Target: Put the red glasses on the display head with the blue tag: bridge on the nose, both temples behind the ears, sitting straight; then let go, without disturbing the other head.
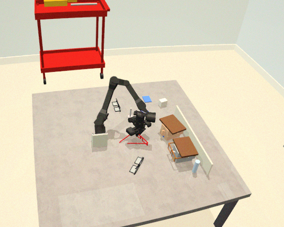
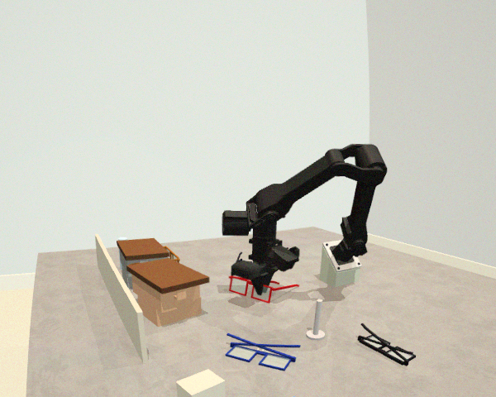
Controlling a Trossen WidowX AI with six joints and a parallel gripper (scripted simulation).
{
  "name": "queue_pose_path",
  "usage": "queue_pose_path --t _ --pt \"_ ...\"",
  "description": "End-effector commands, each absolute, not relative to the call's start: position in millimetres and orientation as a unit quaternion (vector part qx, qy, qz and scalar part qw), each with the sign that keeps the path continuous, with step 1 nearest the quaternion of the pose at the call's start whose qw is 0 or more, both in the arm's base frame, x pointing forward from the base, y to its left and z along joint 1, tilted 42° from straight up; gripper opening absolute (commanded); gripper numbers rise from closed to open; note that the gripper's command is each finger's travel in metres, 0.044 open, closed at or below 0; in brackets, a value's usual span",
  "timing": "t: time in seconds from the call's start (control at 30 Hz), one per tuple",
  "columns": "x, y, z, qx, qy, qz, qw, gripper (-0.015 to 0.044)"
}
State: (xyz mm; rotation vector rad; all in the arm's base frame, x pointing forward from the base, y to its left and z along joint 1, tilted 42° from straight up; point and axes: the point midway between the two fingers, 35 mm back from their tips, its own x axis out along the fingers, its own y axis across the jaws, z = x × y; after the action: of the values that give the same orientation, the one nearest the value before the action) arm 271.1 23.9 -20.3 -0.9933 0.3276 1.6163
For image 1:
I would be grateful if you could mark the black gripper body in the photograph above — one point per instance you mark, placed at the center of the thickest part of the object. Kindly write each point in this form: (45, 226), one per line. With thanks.
(138, 125)

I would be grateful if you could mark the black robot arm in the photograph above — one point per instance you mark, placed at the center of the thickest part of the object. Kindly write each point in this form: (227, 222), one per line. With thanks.
(139, 116)

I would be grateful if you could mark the cream flat panel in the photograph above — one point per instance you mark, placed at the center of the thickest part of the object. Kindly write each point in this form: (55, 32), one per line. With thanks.
(202, 155)

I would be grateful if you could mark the black rectangular glasses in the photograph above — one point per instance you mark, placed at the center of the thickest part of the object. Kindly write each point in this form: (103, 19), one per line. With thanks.
(117, 109)

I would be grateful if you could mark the blue flat rectangular tag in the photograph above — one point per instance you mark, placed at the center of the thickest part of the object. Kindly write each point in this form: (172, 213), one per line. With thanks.
(146, 99)

